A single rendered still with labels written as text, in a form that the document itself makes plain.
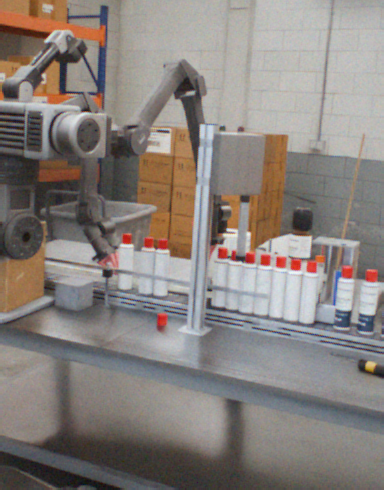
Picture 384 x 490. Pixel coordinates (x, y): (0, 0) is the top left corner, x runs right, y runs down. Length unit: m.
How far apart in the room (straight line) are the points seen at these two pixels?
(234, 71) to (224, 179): 5.41
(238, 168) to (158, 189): 4.04
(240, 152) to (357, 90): 4.80
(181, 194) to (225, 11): 2.39
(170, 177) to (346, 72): 2.04
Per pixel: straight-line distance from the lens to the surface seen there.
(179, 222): 6.12
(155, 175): 6.21
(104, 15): 7.20
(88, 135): 1.93
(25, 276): 2.43
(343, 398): 1.89
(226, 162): 2.16
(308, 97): 7.15
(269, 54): 7.40
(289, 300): 2.30
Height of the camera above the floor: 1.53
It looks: 10 degrees down
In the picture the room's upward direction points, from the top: 4 degrees clockwise
